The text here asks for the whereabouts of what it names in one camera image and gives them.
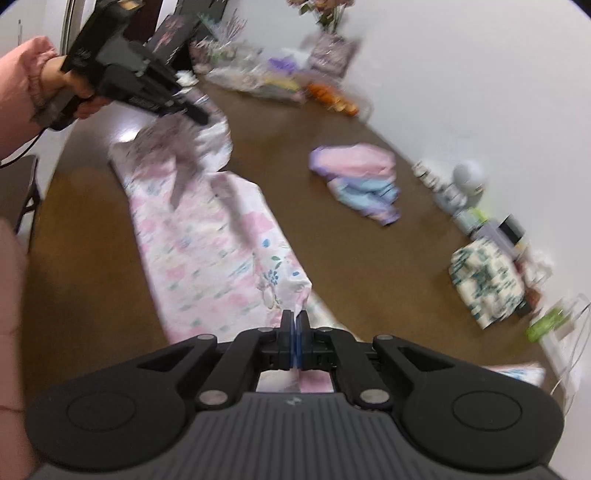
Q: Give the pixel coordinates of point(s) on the pink sleeve forearm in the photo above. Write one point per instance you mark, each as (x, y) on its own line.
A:
(21, 92)

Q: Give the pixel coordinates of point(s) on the white robot speaker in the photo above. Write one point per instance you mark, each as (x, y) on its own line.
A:
(465, 190)

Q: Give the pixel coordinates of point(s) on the white crumpled tissue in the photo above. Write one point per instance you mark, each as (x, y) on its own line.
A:
(538, 268)

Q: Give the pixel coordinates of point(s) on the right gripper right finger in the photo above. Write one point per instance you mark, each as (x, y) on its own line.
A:
(337, 352)

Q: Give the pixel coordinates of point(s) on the white blocky figurine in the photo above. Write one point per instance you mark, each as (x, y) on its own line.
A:
(429, 178)

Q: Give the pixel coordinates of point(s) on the folded green floral garment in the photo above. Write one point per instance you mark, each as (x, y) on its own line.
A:
(487, 281)

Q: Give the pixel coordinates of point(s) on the green white small boxes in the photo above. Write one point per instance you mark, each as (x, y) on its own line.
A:
(469, 220)

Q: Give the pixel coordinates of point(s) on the green liquid bottle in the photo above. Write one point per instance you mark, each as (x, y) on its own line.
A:
(554, 318)

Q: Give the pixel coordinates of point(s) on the purple tissue box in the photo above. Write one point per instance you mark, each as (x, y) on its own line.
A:
(286, 66)

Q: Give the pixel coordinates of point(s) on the pink blue purple garment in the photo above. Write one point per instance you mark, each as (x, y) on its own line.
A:
(362, 177)

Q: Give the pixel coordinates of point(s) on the bag of oranges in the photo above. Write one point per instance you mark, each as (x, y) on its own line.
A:
(338, 100)

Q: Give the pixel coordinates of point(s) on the person left hand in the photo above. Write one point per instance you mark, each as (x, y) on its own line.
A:
(53, 80)

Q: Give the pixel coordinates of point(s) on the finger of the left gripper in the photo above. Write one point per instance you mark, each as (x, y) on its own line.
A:
(194, 112)

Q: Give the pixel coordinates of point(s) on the clear bag of items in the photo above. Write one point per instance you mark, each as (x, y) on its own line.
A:
(247, 72)

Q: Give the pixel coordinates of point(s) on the patterned flower vase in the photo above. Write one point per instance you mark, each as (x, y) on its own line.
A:
(332, 55)

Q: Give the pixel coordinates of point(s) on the small black box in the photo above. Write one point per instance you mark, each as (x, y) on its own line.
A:
(512, 229)

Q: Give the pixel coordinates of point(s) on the pink floral dress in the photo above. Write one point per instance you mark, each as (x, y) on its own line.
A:
(233, 227)

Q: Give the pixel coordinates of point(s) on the grey tin box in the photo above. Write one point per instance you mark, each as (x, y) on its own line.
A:
(491, 231)

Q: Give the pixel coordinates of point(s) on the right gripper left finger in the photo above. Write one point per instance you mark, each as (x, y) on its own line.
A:
(238, 369)

